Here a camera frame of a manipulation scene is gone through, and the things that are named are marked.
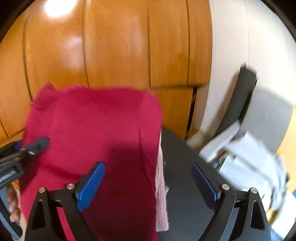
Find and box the red fleece garment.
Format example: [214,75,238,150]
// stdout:
[20,84,162,240]

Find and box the person's left hand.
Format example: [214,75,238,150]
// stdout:
[6,184,21,222]

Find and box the light grey garment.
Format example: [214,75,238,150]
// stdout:
[187,121,288,210]

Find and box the pink knitted garment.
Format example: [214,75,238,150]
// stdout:
[155,133,169,232]

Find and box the blue yellow grey panel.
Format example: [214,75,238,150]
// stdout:
[214,65,292,153]

